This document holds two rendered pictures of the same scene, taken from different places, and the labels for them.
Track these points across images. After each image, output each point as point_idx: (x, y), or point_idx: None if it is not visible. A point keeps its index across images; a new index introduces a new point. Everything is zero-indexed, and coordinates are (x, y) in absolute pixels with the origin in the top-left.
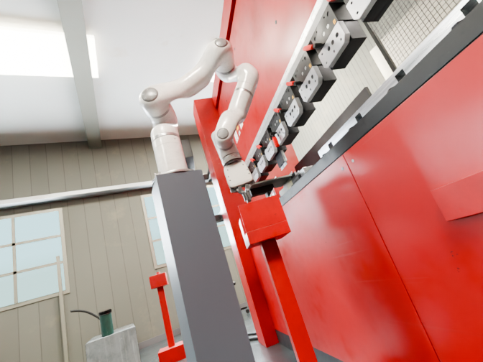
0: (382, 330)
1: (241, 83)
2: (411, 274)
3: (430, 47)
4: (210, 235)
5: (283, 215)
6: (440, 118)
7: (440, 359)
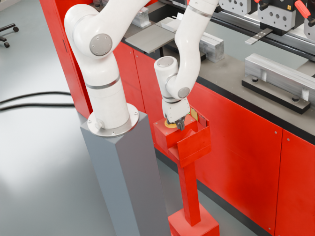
0: (245, 194)
1: (206, 5)
2: (286, 198)
3: None
4: (152, 170)
5: (209, 141)
6: None
7: (276, 222)
